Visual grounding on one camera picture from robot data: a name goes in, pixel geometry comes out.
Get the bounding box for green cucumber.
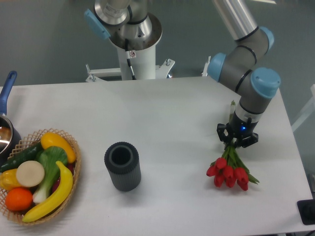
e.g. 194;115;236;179
0;143;43;173

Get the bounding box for black cable on pedestal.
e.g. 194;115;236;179
124;38;137;81

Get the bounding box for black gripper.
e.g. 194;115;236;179
217;112;259;149

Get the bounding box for red tulip bouquet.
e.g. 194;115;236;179
206;100;260;192

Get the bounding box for woven wicker basket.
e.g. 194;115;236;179
0;128;81;226

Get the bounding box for blue handled saucepan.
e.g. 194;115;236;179
0;71;21;166

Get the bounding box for black device at edge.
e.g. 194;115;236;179
297;199;315;225

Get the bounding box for beige round disc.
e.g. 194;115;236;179
16;161;45;187

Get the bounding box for orange fruit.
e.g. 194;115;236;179
5;187;32;211

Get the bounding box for yellow banana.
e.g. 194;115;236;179
22;161;73;223

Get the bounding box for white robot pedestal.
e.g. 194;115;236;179
110;13;162;80

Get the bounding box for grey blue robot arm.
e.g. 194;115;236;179
84;0;281;148

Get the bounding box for dark grey ribbed vase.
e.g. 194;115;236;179
104;142;141;192

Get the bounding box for white table clamp bracket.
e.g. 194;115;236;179
85;59;175;82

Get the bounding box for red vegetable in basket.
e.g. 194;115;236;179
51;163;75;194

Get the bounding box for green bok choy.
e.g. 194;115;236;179
33;146;68;205

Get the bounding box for yellow bell pepper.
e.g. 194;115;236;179
0;169;22;191

